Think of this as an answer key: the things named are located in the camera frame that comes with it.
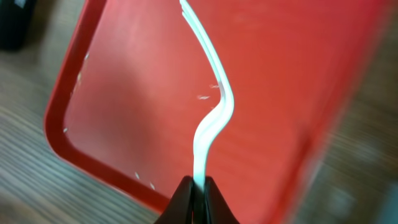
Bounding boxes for red serving tray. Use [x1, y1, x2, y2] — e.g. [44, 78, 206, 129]
[44, 0, 393, 223]

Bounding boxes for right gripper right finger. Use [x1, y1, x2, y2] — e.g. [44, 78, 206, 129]
[205, 176, 239, 224]

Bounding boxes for white plastic fork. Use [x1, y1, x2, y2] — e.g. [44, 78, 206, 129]
[180, 0, 234, 192]

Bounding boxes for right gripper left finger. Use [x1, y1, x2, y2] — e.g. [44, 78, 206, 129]
[154, 176, 193, 224]

